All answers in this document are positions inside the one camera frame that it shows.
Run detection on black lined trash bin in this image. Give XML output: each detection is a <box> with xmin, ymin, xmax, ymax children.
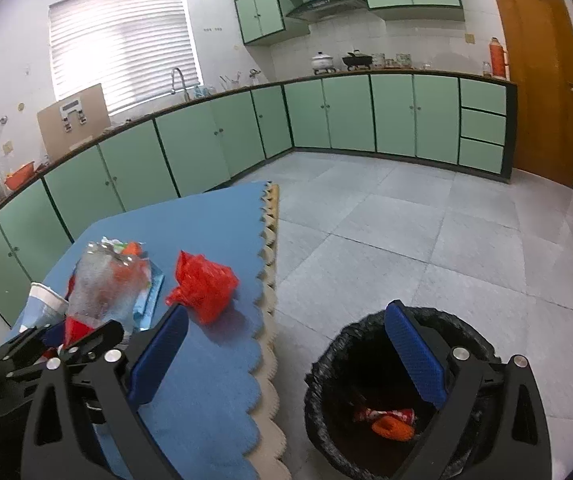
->
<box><xmin>303</xmin><ymin>305</ymin><xmax>504</xmax><ymax>480</ymax></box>

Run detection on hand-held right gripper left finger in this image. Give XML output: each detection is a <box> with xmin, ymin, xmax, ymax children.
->
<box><xmin>20</xmin><ymin>304</ymin><xmax>190</xmax><ymax>480</ymax></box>

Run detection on range hood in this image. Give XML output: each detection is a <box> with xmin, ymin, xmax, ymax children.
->
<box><xmin>285</xmin><ymin>0</ymin><xmax>369</xmax><ymax>23</ymax></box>

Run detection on beige foam mat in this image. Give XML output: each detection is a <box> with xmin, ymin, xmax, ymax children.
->
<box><xmin>246</xmin><ymin>183</ymin><xmax>292</xmax><ymax>480</ymax></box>

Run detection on orange basin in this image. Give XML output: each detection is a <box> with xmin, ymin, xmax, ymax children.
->
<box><xmin>4</xmin><ymin>161</ymin><xmax>36</xmax><ymax>191</ymax></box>

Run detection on wooden door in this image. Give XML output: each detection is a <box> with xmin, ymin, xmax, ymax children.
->
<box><xmin>485</xmin><ymin>0</ymin><xmax>573</xmax><ymax>191</ymax></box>

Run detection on white cooking pot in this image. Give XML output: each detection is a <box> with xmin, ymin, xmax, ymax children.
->
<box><xmin>310</xmin><ymin>51</ymin><xmax>337</xmax><ymax>72</ymax></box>

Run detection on orange crumpled wrapper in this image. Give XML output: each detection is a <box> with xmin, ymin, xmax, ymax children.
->
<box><xmin>371</xmin><ymin>416</ymin><xmax>414</xmax><ymax>442</ymax></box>

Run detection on green base cabinets with sink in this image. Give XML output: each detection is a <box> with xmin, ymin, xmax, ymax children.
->
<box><xmin>0</xmin><ymin>82</ymin><xmax>294</xmax><ymax>326</ymax></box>

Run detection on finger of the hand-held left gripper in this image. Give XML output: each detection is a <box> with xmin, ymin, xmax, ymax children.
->
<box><xmin>0</xmin><ymin>324</ymin><xmax>65</xmax><ymax>369</ymax></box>
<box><xmin>60</xmin><ymin>319</ymin><xmax>124</xmax><ymax>361</ymax></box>

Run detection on green white wrapper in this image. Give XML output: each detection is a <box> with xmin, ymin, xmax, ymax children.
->
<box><xmin>134</xmin><ymin>260</ymin><xmax>166</xmax><ymax>331</ymax></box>

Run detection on metal sink faucet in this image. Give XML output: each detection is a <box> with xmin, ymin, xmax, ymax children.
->
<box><xmin>170</xmin><ymin>67</ymin><xmax>190</xmax><ymax>101</ymax></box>

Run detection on white window blind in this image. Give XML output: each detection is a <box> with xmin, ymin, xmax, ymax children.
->
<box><xmin>48</xmin><ymin>0</ymin><xmax>202</xmax><ymax>116</ymax></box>

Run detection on clear plastic bottle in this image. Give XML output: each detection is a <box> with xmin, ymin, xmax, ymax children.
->
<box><xmin>64</xmin><ymin>241</ymin><xmax>150</xmax><ymax>346</ymax></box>

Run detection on white blue paper cup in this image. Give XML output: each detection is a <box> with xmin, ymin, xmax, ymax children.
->
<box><xmin>16</xmin><ymin>281</ymin><xmax>70</xmax><ymax>335</ymax></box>

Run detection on black wok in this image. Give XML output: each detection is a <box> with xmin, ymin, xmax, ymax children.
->
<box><xmin>342</xmin><ymin>50</ymin><xmax>373</xmax><ymax>70</ymax></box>

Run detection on blue foam mat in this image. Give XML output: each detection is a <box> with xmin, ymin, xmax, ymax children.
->
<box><xmin>4</xmin><ymin>180</ymin><xmax>280</xmax><ymax>480</ymax></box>

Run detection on orange foam net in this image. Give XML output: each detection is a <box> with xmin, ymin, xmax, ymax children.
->
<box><xmin>116</xmin><ymin>242</ymin><xmax>147</xmax><ymax>261</ymax></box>

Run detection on red white wrapper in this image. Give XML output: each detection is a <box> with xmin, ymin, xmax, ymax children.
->
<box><xmin>352</xmin><ymin>406</ymin><xmax>417</xmax><ymax>424</ymax></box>

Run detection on green base cabinets with drawers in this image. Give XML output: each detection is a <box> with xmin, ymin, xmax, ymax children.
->
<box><xmin>284</xmin><ymin>72</ymin><xmax>517</xmax><ymax>183</ymax></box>

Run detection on red plastic bag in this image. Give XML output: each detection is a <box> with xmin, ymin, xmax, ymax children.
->
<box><xmin>165</xmin><ymin>250</ymin><xmax>241</xmax><ymax>325</ymax></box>

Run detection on orange thermos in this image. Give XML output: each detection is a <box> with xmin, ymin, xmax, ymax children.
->
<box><xmin>489</xmin><ymin>37</ymin><xmax>508</xmax><ymax>80</ymax></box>

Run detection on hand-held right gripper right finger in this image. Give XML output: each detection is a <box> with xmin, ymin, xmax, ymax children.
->
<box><xmin>385</xmin><ymin>301</ymin><xmax>552</xmax><ymax>480</ymax></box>

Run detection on cardboard box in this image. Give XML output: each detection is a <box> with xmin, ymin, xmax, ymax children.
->
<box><xmin>36</xmin><ymin>83</ymin><xmax>112</xmax><ymax>161</ymax></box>

